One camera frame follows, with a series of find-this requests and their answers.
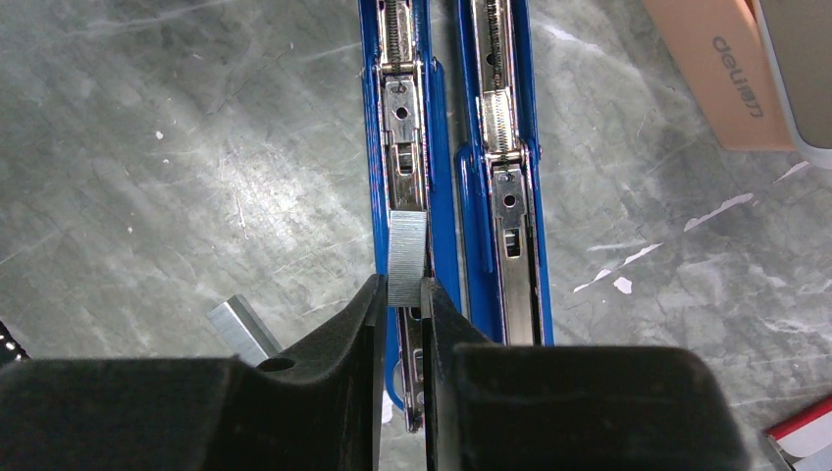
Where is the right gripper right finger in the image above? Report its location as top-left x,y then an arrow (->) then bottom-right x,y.
421,279 -> 751,470

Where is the metal staple strip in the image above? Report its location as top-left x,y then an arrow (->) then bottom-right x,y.
206,294 -> 283,366
388,210 -> 428,308

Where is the orange plastic desk organizer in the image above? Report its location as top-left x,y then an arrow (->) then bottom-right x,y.
643,0 -> 796,151

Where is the white grey stapler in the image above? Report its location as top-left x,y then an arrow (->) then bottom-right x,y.
754,0 -> 831,170

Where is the blue stapler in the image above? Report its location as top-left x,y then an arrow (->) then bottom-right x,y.
358,1 -> 461,433
456,0 -> 554,345

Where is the red white staple box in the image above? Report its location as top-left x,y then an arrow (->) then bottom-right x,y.
764,395 -> 831,471

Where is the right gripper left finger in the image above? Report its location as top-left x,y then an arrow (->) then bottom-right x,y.
1,275 -> 387,470

